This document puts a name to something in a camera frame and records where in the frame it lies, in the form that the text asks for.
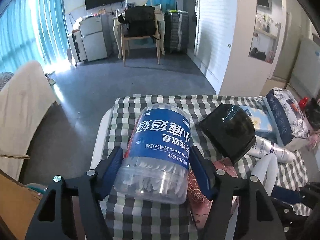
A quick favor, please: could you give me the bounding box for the white dressing table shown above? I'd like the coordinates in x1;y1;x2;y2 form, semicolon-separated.
112;4;165;59

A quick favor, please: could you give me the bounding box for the blue curtain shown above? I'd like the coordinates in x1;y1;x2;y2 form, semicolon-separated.
1;0;68;73

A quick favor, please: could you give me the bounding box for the clear jar blue label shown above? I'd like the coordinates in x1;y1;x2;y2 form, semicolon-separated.
114;103;191;205

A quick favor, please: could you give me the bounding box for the black glossy box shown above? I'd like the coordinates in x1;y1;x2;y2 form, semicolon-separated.
199;103;257;164

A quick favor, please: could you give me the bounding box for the white lotion tube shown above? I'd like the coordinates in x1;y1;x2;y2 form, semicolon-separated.
247;135;295;164

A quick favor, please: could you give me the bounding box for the bed with beige cover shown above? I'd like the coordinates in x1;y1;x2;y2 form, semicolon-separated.
1;61;58;180

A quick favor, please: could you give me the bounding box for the white foam tube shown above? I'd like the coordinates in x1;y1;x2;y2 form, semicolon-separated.
249;154;279;196

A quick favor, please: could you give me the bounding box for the white mini fridge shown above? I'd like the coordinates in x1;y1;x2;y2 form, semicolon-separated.
79;15;109;62

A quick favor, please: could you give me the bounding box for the black suitcase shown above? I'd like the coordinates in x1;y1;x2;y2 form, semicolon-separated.
164;10;189;53

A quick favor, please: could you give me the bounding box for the white drawer cabinet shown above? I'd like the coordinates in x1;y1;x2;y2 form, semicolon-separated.
68;29;87;66

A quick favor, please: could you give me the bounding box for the blue floral tissue pack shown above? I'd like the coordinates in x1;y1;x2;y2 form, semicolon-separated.
240;106;275;138

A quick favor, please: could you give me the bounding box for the cardboard box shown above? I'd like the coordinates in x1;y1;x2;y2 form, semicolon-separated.
1;157;47;239

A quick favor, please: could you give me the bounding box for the wooden chair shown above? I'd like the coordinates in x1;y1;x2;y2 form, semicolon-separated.
120;12;161;68

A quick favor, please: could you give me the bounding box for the black backpack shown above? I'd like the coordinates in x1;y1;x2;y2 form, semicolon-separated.
118;5;160;40

